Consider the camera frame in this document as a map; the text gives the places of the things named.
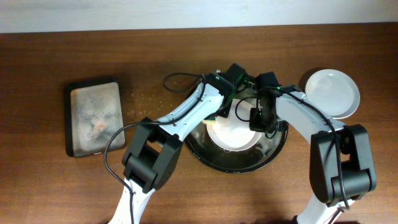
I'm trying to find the white plate top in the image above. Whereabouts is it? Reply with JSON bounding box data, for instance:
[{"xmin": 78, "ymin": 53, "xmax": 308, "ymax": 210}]
[{"xmin": 330, "ymin": 103, "xmax": 359, "ymax": 119}]

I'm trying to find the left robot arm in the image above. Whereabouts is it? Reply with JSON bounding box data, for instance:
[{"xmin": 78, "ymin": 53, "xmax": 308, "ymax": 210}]
[{"xmin": 109, "ymin": 63, "xmax": 248, "ymax": 224}]

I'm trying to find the left black cable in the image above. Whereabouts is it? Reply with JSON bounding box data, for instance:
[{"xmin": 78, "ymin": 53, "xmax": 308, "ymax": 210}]
[{"xmin": 103, "ymin": 72, "xmax": 208, "ymax": 224}]

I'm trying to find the white plate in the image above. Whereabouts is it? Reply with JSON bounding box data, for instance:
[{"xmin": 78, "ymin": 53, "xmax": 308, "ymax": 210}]
[
  {"xmin": 206, "ymin": 99, "xmax": 261, "ymax": 152},
  {"xmin": 330, "ymin": 103, "xmax": 359, "ymax": 119}
]

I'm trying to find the black rectangular soapy tray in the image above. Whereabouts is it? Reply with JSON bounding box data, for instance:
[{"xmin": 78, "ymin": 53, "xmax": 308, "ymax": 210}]
[{"xmin": 63, "ymin": 77, "xmax": 123, "ymax": 158}]

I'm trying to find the green yellow sponge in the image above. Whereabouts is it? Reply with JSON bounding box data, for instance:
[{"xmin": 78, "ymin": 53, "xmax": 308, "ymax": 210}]
[{"xmin": 201, "ymin": 116, "xmax": 217, "ymax": 125}]

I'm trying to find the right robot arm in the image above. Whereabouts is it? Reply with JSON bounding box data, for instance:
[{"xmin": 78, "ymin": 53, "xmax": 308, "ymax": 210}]
[{"xmin": 249, "ymin": 72, "xmax": 377, "ymax": 223}]

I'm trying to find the black round tray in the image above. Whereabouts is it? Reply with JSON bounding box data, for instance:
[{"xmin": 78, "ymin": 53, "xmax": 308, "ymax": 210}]
[{"xmin": 183, "ymin": 74, "xmax": 289, "ymax": 174}]

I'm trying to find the pale blue plate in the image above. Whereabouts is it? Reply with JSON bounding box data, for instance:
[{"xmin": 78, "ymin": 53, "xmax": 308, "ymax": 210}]
[{"xmin": 305, "ymin": 69, "xmax": 361, "ymax": 116}]

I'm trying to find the white plate bottom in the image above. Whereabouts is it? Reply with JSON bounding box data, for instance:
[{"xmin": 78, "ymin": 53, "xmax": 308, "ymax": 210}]
[{"xmin": 206, "ymin": 99, "xmax": 261, "ymax": 152}]

